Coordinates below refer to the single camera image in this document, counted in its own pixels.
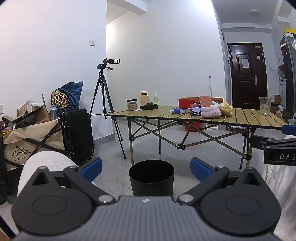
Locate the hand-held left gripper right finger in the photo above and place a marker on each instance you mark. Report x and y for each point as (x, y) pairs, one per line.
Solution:
(200, 169)

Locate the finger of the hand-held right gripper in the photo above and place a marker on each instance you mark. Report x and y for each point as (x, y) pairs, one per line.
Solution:
(257, 143)
(289, 129)

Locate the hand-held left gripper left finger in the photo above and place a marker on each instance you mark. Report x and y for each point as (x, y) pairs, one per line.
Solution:
(93, 166)

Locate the black trash bin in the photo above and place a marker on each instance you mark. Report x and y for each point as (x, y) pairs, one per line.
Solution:
(151, 178)

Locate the small cardboard box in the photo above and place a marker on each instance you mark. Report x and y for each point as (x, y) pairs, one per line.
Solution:
(277, 99)

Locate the clear glass cup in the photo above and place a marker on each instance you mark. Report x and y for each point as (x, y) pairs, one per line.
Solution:
(265, 106)

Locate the black suitcase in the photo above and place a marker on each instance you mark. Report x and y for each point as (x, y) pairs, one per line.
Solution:
(78, 134)

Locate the red bucket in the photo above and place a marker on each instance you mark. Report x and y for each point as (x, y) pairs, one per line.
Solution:
(194, 128)

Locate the yellow plush toy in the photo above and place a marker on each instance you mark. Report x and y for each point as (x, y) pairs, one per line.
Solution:
(227, 109)

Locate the white paper towel roll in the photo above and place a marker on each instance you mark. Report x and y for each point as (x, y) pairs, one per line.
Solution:
(44, 160)

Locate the pink cloth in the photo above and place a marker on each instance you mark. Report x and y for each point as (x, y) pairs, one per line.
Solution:
(211, 112)

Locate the purple cloth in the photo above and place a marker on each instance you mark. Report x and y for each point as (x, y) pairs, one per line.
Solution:
(195, 112)

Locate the dark brown door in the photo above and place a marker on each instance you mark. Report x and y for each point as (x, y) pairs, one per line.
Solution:
(246, 85)

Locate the dark refrigerator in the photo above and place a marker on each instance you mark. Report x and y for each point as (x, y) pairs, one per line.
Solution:
(289, 69)

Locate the small blue box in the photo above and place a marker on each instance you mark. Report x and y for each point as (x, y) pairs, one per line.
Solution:
(177, 111)

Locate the brown book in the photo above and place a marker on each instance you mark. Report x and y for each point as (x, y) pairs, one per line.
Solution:
(205, 101)

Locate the grey blue water bottle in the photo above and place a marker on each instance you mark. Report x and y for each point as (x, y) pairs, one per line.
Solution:
(53, 112)

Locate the red box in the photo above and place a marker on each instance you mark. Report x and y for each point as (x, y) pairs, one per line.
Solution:
(186, 102)

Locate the clear snack jar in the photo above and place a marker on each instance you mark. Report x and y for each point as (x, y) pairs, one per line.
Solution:
(132, 106)

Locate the beige folding wagon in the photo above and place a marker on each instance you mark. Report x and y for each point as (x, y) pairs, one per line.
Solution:
(23, 143)

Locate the folding slatted table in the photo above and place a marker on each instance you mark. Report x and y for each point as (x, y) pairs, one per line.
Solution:
(150, 113)

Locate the wicker ball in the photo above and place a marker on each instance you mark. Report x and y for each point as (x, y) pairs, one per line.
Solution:
(59, 99)

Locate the open cardboard box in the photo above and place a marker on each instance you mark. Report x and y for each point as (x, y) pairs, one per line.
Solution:
(39, 113)

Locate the dark blue bag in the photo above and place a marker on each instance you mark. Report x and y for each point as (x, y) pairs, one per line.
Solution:
(75, 92)

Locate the black cloth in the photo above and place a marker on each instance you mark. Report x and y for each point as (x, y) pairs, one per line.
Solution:
(148, 106)

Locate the green bottle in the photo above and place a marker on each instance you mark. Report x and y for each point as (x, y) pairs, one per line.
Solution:
(156, 100)

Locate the beige carton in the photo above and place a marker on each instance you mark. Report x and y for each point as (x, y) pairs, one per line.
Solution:
(144, 98)

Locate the round ceiling fixture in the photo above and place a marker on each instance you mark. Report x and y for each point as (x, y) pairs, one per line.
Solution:
(253, 11)

